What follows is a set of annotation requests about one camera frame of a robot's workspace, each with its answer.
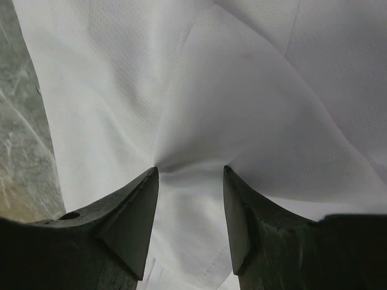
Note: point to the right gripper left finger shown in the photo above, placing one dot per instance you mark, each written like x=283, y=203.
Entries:
x=101, y=246

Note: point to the white t shirt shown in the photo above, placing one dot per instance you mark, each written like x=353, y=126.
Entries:
x=290, y=94

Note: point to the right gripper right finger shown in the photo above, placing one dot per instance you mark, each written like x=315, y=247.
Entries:
x=273, y=248

